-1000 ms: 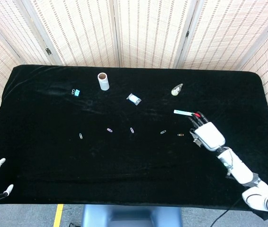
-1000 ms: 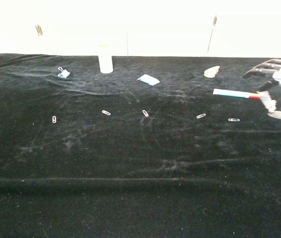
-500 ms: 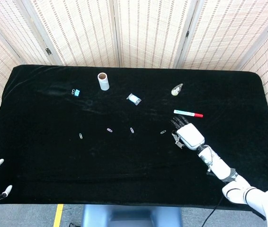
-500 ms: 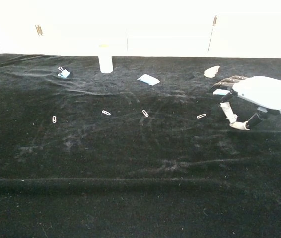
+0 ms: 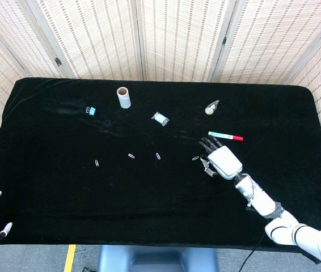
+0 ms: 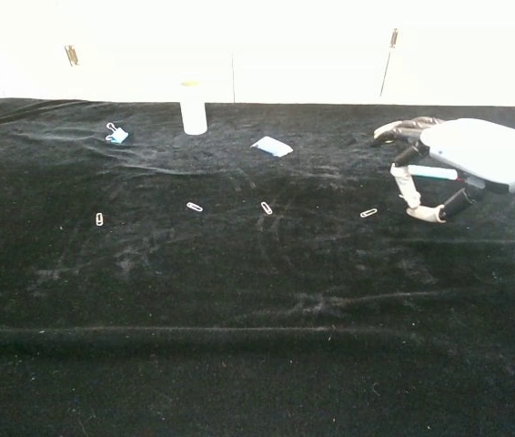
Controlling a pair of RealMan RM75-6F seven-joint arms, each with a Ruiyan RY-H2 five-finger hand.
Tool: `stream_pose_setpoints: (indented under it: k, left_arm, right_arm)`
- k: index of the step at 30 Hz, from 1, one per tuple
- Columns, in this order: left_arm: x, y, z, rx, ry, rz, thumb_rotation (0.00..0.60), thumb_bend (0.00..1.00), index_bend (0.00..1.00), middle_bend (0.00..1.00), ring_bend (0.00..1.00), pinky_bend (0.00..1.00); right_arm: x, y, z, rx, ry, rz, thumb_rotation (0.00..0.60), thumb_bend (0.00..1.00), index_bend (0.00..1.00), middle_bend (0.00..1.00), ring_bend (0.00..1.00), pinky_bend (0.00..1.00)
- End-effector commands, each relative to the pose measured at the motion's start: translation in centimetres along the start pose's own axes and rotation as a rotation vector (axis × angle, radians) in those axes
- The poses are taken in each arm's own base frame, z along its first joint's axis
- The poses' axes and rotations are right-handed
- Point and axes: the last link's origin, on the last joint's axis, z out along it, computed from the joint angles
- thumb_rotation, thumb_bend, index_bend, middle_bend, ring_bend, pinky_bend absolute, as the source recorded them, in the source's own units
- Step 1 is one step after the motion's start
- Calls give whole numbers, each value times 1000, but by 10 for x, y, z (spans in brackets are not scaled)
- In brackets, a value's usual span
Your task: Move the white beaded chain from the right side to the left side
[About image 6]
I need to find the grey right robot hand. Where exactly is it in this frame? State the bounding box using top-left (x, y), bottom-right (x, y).
top-left (388, 116), bottom-right (515, 225)

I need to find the blue binder clip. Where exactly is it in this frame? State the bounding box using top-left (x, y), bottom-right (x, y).
top-left (105, 121), bottom-right (130, 146)

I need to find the white marker with red cap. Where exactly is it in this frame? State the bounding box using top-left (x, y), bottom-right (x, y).
top-left (408, 164), bottom-right (468, 184)

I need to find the woven folding screen panel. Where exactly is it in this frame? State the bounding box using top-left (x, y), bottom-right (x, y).
top-left (64, 0), bottom-right (236, 105)
top-left (0, 0), bottom-right (75, 107)
top-left (232, 0), bottom-right (398, 106)

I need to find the white blue wrapped eraser packet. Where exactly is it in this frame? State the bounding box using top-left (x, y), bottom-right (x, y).
top-left (249, 135), bottom-right (294, 158)

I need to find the black velvet table cloth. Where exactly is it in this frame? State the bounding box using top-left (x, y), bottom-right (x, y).
top-left (0, 97), bottom-right (515, 437)

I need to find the white cardboard tube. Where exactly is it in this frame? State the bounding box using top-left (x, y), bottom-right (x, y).
top-left (179, 80), bottom-right (207, 137)

